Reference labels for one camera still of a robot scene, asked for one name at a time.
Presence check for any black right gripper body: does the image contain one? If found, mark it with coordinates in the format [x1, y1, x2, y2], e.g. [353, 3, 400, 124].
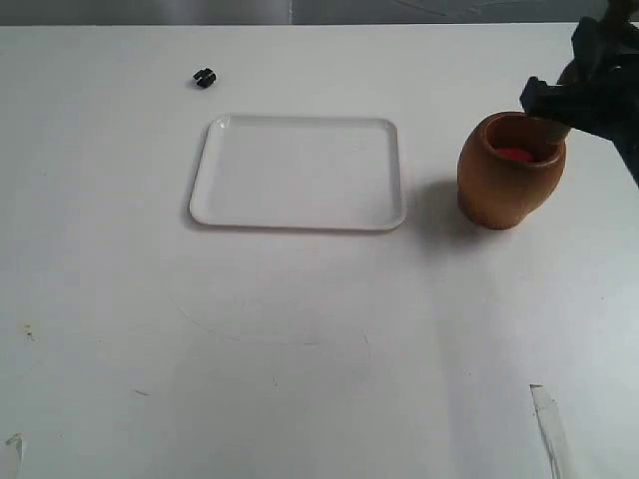
[572, 1, 638, 180]

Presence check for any clear tape piece left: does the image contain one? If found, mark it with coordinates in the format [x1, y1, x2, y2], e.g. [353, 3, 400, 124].
[3, 433, 25, 466]

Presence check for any red object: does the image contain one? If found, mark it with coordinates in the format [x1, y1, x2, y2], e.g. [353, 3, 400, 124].
[495, 147, 534, 164]

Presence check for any brown wooden handle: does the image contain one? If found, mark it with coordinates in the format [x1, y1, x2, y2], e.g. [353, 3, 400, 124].
[545, 61, 579, 145]

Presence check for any small black plastic clip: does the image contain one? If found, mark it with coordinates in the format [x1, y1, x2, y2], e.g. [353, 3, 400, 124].
[193, 68, 217, 89]

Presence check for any clear tape strip right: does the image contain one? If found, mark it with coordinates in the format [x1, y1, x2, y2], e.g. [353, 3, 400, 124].
[529, 384, 574, 479]

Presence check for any wooden mortar cup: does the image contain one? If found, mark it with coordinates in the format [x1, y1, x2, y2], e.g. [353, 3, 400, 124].
[457, 112, 566, 230]

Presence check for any white rectangular plastic tray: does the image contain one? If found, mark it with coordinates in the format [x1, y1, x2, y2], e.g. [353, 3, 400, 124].
[189, 113, 406, 233]

